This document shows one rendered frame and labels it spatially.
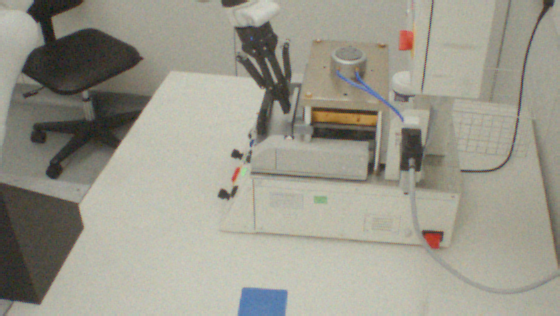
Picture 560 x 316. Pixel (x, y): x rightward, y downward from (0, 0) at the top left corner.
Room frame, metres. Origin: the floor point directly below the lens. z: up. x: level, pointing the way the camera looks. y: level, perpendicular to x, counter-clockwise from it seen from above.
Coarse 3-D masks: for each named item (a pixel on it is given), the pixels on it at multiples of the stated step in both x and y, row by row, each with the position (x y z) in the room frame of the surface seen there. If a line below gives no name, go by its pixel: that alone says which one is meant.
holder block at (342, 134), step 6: (342, 132) 1.18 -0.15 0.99; (348, 132) 1.18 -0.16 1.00; (330, 138) 1.17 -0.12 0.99; (336, 138) 1.16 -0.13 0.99; (342, 138) 1.16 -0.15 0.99; (348, 138) 1.16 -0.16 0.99; (354, 138) 1.16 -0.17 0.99; (360, 138) 1.16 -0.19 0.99; (366, 138) 1.16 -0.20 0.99; (372, 138) 1.16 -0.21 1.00; (372, 144) 1.15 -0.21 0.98
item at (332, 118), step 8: (312, 112) 1.17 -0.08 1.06; (320, 112) 1.17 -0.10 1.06; (328, 112) 1.17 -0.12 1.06; (336, 112) 1.16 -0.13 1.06; (344, 112) 1.16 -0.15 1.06; (352, 112) 1.16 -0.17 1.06; (360, 112) 1.16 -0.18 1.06; (368, 112) 1.16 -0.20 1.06; (376, 112) 1.16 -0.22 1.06; (312, 120) 1.17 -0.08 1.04; (320, 120) 1.17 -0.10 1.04; (328, 120) 1.16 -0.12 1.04; (336, 120) 1.16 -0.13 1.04; (344, 120) 1.16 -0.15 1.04; (352, 120) 1.16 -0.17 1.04; (360, 120) 1.15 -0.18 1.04; (368, 120) 1.15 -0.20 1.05; (376, 120) 1.15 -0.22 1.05; (336, 128) 1.16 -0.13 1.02; (344, 128) 1.16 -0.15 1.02; (352, 128) 1.16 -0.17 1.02; (360, 128) 1.15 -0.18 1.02; (368, 128) 1.15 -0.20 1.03
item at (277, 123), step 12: (276, 108) 1.32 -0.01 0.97; (276, 120) 1.27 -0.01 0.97; (288, 120) 1.21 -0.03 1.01; (384, 120) 1.27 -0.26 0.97; (276, 132) 1.22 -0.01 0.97; (288, 132) 1.21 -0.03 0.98; (384, 132) 1.22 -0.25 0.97; (384, 144) 1.17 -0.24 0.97; (372, 156) 1.14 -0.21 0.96; (384, 156) 1.14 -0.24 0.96
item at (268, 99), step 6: (264, 96) 1.32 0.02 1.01; (270, 96) 1.32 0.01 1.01; (264, 102) 1.29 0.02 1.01; (270, 102) 1.30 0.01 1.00; (264, 108) 1.26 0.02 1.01; (258, 114) 1.24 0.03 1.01; (264, 114) 1.24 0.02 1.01; (258, 120) 1.22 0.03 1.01; (264, 120) 1.22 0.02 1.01; (258, 126) 1.22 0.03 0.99; (264, 126) 1.21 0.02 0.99; (258, 132) 1.22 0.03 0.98; (264, 132) 1.21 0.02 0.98
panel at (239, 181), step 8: (256, 112) 1.41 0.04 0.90; (248, 144) 1.39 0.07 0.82; (240, 160) 1.38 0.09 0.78; (240, 168) 1.29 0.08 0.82; (248, 168) 1.17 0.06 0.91; (240, 176) 1.23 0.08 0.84; (232, 184) 1.28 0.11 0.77; (240, 184) 1.17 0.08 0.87; (232, 200) 1.16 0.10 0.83; (224, 216) 1.15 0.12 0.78
